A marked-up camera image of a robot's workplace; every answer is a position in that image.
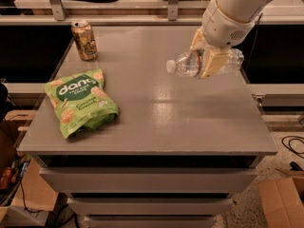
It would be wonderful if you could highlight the clear plastic water bottle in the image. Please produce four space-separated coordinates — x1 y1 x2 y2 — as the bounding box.
166 48 244 78

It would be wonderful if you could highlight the cardboard box left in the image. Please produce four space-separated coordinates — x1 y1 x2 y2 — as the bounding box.
0 110 58 211

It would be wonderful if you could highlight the green dang chips bag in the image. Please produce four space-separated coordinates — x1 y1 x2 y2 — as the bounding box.
44 68 119 139

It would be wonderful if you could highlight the cardboard box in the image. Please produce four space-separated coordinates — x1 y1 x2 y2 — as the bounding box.
257 170 304 228
0 110 58 211

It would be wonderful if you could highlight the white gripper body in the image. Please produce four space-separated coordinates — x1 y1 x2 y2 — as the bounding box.
201 0 256 48

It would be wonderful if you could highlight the gold drink can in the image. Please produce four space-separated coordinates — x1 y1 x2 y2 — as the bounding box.
71 20 98 61

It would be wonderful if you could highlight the grey drawer cabinet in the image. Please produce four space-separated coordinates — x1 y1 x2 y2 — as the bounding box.
20 26 277 228

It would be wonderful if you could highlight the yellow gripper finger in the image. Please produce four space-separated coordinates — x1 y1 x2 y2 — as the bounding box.
190 28 207 50
200 47 229 79

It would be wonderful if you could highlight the metal shelf rail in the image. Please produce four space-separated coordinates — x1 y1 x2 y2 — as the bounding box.
1 0 304 22

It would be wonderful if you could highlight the cardboard box right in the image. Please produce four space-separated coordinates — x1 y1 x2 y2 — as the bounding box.
257 170 304 228

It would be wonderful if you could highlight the black cable on floor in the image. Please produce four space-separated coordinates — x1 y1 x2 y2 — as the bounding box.
280 135 304 160

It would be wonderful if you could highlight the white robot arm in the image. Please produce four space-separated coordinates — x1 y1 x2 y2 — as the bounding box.
190 0 273 79

